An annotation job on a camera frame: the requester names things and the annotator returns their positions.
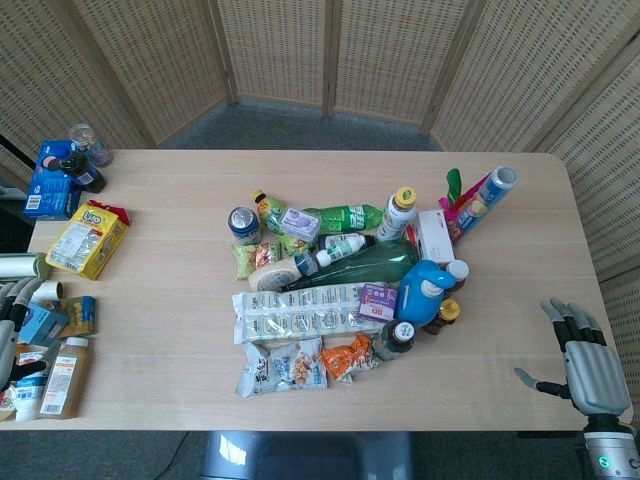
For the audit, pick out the white bottle blue label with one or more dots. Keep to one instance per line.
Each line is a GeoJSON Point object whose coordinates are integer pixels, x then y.
{"type": "Point", "coordinates": [29, 400]}

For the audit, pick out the white paper tube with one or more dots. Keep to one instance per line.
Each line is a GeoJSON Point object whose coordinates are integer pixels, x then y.
{"type": "Point", "coordinates": [47, 289]}

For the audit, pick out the green bottle with yellow cap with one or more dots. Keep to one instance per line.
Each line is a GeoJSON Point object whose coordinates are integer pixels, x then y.
{"type": "Point", "coordinates": [270, 210]}

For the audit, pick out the brown bottle white cap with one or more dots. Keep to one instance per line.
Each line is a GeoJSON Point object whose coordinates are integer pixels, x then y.
{"type": "Point", "coordinates": [457, 274]}

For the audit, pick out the white bottle yellow-green cap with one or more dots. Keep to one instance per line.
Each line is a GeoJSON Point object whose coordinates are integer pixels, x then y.
{"type": "Point", "coordinates": [397, 212]}

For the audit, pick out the orange juice bottle white cap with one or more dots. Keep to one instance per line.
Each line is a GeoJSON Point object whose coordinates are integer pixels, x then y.
{"type": "Point", "coordinates": [65, 380]}

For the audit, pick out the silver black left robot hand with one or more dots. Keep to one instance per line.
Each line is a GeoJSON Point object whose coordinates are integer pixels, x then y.
{"type": "Point", "coordinates": [7, 345]}

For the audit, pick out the orange snack bag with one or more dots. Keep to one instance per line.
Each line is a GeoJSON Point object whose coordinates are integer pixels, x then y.
{"type": "Point", "coordinates": [345, 360]}

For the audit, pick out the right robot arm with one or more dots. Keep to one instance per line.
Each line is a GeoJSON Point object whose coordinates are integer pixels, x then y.
{"type": "Point", "coordinates": [612, 450]}

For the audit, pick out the green and pink feather toy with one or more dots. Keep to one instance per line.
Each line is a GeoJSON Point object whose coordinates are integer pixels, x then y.
{"type": "Point", "coordinates": [454, 187]}

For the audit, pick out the amber bottle yellow cap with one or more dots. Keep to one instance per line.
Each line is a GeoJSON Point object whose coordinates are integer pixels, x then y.
{"type": "Point", "coordinates": [445, 317]}

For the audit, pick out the blue cookie box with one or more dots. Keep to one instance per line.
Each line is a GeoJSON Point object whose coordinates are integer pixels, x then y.
{"type": "Point", "coordinates": [47, 192]}

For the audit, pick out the dark green plastic bottle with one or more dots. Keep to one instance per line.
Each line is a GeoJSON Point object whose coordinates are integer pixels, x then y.
{"type": "Point", "coordinates": [370, 262]}

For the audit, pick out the small white bottle green label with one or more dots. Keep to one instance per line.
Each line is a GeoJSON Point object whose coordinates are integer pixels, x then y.
{"type": "Point", "coordinates": [340, 249]}

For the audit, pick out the woven folding screen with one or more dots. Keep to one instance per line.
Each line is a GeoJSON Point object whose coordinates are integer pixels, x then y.
{"type": "Point", "coordinates": [275, 50]}

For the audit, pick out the white roll green end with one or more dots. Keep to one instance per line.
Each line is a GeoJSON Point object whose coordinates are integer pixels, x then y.
{"type": "Point", "coordinates": [20, 265]}

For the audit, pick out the white blue peanut bag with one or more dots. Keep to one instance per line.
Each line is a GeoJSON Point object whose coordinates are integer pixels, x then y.
{"type": "Point", "coordinates": [280, 367]}

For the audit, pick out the yellow snack pack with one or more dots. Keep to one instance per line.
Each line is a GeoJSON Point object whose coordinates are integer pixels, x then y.
{"type": "Point", "coordinates": [85, 240]}

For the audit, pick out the green soda bottle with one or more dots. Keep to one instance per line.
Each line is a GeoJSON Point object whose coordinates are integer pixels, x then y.
{"type": "Point", "coordinates": [345, 217]}

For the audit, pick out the white cardboard box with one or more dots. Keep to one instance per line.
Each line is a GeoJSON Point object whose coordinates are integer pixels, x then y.
{"type": "Point", "coordinates": [435, 235]}

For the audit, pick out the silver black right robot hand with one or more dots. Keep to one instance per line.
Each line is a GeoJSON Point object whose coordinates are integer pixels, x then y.
{"type": "Point", "coordinates": [595, 372]}

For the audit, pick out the light blue small box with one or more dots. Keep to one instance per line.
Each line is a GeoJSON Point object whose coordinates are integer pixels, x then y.
{"type": "Point", "coordinates": [42, 325]}

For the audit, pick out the blue pump detergent bottle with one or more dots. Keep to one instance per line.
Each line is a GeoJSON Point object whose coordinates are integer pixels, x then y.
{"type": "Point", "coordinates": [420, 295]}

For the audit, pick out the yellow and blue box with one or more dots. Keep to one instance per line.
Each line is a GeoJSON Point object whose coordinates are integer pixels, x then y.
{"type": "Point", "coordinates": [80, 315]}

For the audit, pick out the black bottle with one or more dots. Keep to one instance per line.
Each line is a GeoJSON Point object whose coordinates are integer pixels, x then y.
{"type": "Point", "coordinates": [82, 172]}

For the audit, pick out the clear bottle blue label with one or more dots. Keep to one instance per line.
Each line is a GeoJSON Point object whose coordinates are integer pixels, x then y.
{"type": "Point", "coordinates": [306, 263]}

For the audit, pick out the clear purple plastic box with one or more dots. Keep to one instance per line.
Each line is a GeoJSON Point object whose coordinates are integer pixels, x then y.
{"type": "Point", "coordinates": [300, 223]}

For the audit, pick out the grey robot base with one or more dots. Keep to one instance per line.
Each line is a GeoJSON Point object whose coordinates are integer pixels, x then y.
{"type": "Point", "coordinates": [305, 457]}

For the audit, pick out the green tea bottle white cap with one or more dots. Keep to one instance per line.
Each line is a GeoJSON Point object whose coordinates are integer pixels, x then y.
{"type": "Point", "coordinates": [395, 340]}

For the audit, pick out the red packet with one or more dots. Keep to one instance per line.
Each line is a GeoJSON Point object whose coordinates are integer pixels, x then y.
{"type": "Point", "coordinates": [413, 240]}

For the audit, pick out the white and blue drink can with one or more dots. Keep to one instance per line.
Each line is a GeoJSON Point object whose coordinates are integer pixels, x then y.
{"type": "Point", "coordinates": [244, 225]}

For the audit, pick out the blue chips tube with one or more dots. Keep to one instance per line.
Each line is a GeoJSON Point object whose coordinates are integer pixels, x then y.
{"type": "Point", "coordinates": [482, 200]}

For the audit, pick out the green snack packet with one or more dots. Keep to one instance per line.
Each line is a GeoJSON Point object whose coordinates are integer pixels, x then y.
{"type": "Point", "coordinates": [250, 257]}

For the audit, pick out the small purple carton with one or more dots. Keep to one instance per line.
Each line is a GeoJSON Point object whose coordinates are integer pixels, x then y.
{"type": "Point", "coordinates": [378, 301]}

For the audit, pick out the white sponge multipack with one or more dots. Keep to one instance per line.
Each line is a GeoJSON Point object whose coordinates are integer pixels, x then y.
{"type": "Point", "coordinates": [295, 312]}

